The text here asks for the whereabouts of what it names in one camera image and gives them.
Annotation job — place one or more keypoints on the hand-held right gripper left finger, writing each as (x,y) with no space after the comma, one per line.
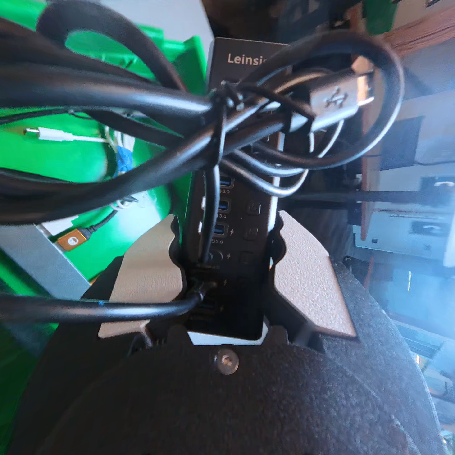
(149,270)

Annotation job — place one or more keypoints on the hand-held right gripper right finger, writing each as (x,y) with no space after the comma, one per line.
(309,280)

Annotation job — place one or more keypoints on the black multi-port USB hub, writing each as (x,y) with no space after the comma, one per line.
(248,248)

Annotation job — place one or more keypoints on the green plastic bin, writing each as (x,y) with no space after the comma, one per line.
(71,160)

